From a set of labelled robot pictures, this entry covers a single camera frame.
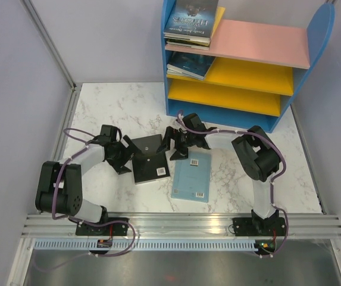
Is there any left aluminium frame post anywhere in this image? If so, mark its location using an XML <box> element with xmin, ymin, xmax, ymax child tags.
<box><xmin>21</xmin><ymin>0</ymin><xmax>77</xmax><ymax>90</ymax></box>

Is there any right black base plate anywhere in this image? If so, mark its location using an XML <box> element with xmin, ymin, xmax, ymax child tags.
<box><xmin>233</xmin><ymin>217</ymin><xmax>286</xmax><ymax>237</ymax></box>

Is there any blue shelf with coloured boards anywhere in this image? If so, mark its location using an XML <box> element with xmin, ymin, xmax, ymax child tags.
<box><xmin>161</xmin><ymin>1</ymin><xmax>335</xmax><ymax>132</ymax></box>

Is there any aluminium mounting rail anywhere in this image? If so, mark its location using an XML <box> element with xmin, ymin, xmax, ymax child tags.
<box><xmin>21</xmin><ymin>212</ymin><xmax>341</xmax><ymax>240</ymax></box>

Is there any dark Wuthering Heights book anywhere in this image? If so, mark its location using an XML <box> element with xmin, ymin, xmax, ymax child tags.
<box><xmin>164</xmin><ymin>0</ymin><xmax>218</xmax><ymax>38</ymax></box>

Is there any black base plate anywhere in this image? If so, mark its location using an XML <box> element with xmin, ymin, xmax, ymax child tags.
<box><xmin>233</xmin><ymin>217</ymin><xmax>286</xmax><ymax>237</ymax></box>
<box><xmin>75</xmin><ymin>217</ymin><xmax>129</xmax><ymax>237</ymax></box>

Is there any yellow paperback book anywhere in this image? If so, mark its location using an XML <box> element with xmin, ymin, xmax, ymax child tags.
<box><xmin>209</xmin><ymin>7</ymin><xmax>226</xmax><ymax>46</ymax></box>

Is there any green gold fantasy book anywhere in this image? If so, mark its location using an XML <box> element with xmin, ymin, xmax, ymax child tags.
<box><xmin>166</xmin><ymin>39</ymin><xmax>209</xmax><ymax>51</ymax></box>

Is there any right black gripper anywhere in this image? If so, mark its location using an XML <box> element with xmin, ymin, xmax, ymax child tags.
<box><xmin>157</xmin><ymin>126</ymin><xmax>195</xmax><ymax>161</ymax></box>

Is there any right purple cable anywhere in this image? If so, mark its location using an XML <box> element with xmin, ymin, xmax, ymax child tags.
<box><xmin>176</xmin><ymin>109</ymin><xmax>289</xmax><ymax>257</ymax></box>

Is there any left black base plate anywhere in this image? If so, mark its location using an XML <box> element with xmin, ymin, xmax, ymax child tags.
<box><xmin>75</xmin><ymin>217</ymin><xmax>129</xmax><ymax>237</ymax></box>

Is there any light blue slotted cable duct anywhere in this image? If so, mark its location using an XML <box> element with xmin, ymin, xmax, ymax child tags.
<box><xmin>33</xmin><ymin>238</ymin><xmax>275</xmax><ymax>251</ymax></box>

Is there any teal blue book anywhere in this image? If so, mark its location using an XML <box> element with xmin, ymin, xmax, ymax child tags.
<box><xmin>167</xmin><ymin>52</ymin><xmax>215</xmax><ymax>80</ymax></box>

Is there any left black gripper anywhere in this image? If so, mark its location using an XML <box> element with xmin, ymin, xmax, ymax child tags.
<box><xmin>107</xmin><ymin>136</ymin><xmax>143</xmax><ymax>175</ymax></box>

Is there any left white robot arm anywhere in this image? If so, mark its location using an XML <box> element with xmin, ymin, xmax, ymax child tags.
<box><xmin>35</xmin><ymin>125</ymin><xmax>142</xmax><ymax>235</ymax></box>

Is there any black notebook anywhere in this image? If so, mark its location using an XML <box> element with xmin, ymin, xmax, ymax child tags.
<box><xmin>132</xmin><ymin>134</ymin><xmax>170</xmax><ymax>185</ymax></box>

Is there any light blue thin book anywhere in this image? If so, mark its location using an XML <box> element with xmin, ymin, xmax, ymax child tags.
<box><xmin>171</xmin><ymin>151</ymin><xmax>212</xmax><ymax>203</ymax></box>

